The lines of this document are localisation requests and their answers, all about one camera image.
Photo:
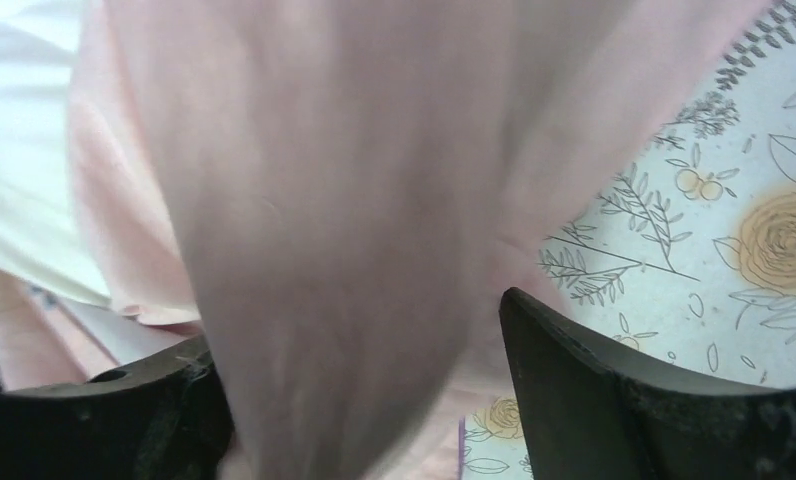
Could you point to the white pillow with yellow edge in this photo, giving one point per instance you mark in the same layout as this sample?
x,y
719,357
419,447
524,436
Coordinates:
x,y
39,239

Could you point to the pink pillow with princess print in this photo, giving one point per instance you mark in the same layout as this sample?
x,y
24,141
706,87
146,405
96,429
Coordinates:
x,y
336,194

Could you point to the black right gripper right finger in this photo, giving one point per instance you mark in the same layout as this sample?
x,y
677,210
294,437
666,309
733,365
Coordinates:
x,y
593,408

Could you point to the floral patterned bed sheet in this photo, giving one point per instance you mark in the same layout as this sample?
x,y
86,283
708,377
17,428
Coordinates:
x,y
688,253

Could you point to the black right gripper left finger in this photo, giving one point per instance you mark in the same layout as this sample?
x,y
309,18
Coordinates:
x,y
163,417

